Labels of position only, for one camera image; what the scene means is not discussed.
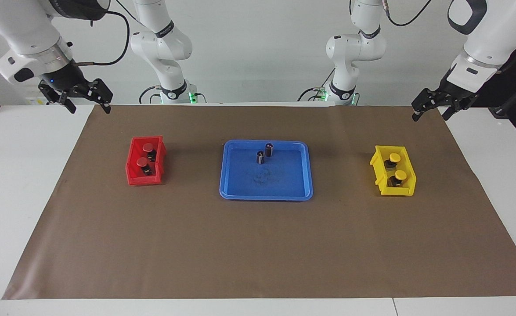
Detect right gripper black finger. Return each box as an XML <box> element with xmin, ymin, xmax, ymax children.
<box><xmin>70</xmin><ymin>78</ymin><xmax>114</xmax><ymax>115</ymax></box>
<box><xmin>38</xmin><ymin>81</ymin><xmax>76</xmax><ymax>114</ymax></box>

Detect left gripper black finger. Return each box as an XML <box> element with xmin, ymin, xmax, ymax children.
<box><xmin>411</xmin><ymin>88</ymin><xmax>450</xmax><ymax>122</ymax></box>
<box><xmin>441</xmin><ymin>97</ymin><xmax>479</xmax><ymax>121</ymax></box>

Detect blue plastic tray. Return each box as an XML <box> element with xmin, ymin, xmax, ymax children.
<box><xmin>219</xmin><ymin>140</ymin><xmax>314</xmax><ymax>201</ymax></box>

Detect black tripod leg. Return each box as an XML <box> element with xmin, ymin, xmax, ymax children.
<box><xmin>488</xmin><ymin>86</ymin><xmax>516</xmax><ymax>120</ymax></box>

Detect red plastic bin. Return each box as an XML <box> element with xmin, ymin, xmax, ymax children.
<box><xmin>126</xmin><ymin>135</ymin><xmax>167</xmax><ymax>187</ymax></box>

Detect yellow plastic bin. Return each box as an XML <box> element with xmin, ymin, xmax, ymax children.
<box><xmin>370</xmin><ymin>145</ymin><xmax>417</xmax><ymax>197</ymax></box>

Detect brown paper table mat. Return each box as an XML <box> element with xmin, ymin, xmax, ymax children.
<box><xmin>2</xmin><ymin>104</ymin><xmax>516</xmax><ymax>300</ymax></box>

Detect black base cable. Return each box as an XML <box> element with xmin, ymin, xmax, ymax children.
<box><xmin>297</xmin><ymin>69</ymin><xmax>335</xmax><ymax>102</ymax></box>
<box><xmin>138</xmin><ymin>86</ymin><xmax>162</xmax><ymax>105</ymax></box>

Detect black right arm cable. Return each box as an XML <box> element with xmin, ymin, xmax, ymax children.
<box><xmin>74</xmin><ymin>0</ymin><xmax>142</xmax><ymax>66</ymax></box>

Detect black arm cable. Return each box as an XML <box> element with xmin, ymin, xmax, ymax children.
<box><xmin>74</xmin><ymin>0</ymin><xmax>142</xmax><ymax>66</ymax></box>
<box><xmin>349</xmin><ymin>0</ymin><xmax>434</xmax><ymax>28</ymax></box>

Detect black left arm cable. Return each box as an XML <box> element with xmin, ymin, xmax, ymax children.
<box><xmin>349</xmin><ymin>0</ymin><xmax>434</xmax><ymax>28</ymax></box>

